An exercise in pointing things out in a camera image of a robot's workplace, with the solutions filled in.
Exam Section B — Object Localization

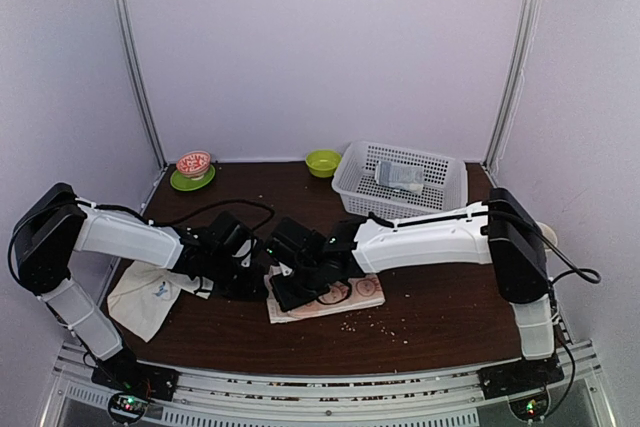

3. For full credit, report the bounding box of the red patterned bowl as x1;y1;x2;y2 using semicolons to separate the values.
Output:
176;151;211;180

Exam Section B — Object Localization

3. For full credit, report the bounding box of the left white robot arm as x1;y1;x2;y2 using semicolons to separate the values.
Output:
7;183;267;391

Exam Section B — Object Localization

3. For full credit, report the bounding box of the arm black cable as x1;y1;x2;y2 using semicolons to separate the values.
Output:
94;199;276;238
487;199;602;288

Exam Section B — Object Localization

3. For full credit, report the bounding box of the beige paper cup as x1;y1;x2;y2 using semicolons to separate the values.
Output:
537;222;558;247

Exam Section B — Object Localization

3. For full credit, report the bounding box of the left aluminium frame post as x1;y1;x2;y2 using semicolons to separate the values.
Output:
113;0;168;169

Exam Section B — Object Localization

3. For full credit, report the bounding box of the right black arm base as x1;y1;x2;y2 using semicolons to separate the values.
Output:
477;354;564;400

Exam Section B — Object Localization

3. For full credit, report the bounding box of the front aluminium rail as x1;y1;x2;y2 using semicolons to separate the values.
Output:
49;339;614;427

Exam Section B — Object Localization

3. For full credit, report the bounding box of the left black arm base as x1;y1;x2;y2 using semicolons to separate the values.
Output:
91;346;179;401

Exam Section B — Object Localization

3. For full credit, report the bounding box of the aluminium frame post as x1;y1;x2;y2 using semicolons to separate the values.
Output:
483;0;540;176
113;0;168;169

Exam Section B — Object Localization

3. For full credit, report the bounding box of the white plastic perforated basket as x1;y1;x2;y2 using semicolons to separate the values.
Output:
332;141;468;219

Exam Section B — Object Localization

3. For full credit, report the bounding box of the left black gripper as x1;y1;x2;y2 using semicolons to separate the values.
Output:
206;251;268;300

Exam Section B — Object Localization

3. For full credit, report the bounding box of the right aluminium frame post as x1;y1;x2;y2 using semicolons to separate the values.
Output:
483;0;540;176

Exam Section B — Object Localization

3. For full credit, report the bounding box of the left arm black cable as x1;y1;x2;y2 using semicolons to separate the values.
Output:
94;199;276;238

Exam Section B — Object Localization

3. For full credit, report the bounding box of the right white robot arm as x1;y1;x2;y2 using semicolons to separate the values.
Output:
265;188;555;389

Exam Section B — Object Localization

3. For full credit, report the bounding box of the white towel blue print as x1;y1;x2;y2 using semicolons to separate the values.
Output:
107;261;181;343

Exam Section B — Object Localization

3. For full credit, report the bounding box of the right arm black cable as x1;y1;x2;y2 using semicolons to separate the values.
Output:
487;199;602;288

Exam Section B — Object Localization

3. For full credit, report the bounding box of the orange bunny pattern towel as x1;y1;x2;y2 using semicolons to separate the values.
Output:
264;266;385;324

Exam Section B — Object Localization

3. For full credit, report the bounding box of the small green bowl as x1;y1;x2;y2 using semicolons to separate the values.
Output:
305;149;342;178

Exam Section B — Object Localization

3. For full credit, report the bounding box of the green plate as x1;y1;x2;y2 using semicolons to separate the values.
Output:
170;164;216;192

